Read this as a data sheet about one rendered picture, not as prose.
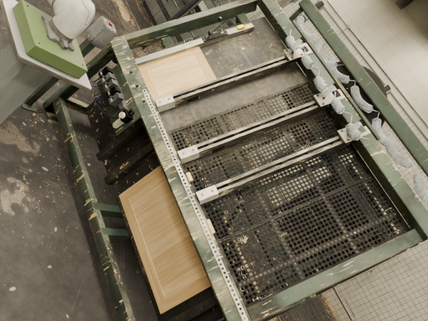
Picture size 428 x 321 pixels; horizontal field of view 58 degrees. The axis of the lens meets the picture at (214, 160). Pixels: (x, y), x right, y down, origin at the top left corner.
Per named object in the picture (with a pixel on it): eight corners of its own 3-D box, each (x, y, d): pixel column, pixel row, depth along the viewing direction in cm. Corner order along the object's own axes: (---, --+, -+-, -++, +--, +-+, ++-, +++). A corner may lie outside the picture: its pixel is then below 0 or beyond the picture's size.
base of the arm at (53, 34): (49, 43, 212) (55, 36, 210) (40, 15, 221) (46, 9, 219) (75, 57, 227) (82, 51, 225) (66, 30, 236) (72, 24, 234)
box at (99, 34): (83, 31, 277) (101, 14, 272) (96, 39, 287) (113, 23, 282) (88, 42, 272) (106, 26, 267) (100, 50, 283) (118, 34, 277)
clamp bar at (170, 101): (154, 104, 272) (149, 82, 250) (302, 52, 294) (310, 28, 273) (159, 114, 268) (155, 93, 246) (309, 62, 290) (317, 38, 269)
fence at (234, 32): (135, 62, 289) (134, 58, 285) (250, 25, 307) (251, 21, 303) (137, 67, 286) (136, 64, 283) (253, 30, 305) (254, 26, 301)
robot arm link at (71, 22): (62, 37, 215) (88, 11, 208) (44, 10, 216) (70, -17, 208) (80, 41, 230) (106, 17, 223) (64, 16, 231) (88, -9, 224)
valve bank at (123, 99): (81, 75, 277) (105, 54, 270) (97, 83, 290) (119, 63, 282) (102, 130, 257) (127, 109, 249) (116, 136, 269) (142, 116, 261)
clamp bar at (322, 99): (176, 154, 254) (174, 135, 233) (333, 95, 277) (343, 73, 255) (182, 166, 250) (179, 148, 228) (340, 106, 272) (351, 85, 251)
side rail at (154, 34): (126, 44, 304) (123, 34, 294) (253, 6, 325) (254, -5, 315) (128, 50, 302) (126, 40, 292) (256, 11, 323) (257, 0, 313)
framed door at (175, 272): (120, 195, 291) (118, 195, 289) (176, 155, 274) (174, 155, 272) (162, 313, 254) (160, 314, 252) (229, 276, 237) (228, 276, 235)
